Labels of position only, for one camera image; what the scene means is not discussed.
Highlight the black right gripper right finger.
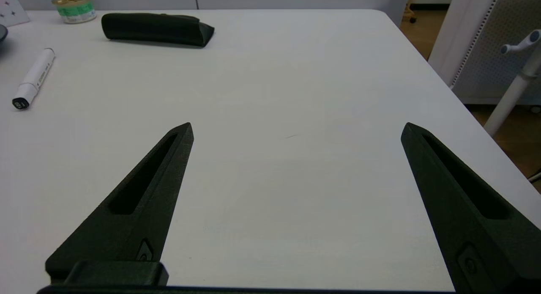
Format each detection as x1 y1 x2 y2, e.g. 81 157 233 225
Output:
401 122 541 294

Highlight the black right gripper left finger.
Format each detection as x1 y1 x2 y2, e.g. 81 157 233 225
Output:
45 122 194 286

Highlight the colourful rubiks cube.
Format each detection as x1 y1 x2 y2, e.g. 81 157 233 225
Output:
0 0 30 28

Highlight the white table leg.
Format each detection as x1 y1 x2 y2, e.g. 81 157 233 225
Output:
484 44 541 137

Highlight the white marker pen black cap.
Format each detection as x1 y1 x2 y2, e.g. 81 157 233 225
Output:
12 48 56 110

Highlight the white perforated panel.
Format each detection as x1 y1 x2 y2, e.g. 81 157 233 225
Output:
428 0 541 105

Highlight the black fabric pouch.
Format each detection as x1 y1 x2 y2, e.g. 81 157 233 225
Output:
101 13 215 48

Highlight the small tin can green label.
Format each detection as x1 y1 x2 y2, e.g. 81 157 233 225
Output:
52 0 97 24

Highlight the white crank handle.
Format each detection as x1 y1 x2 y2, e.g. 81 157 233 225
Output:
500 29 541 56

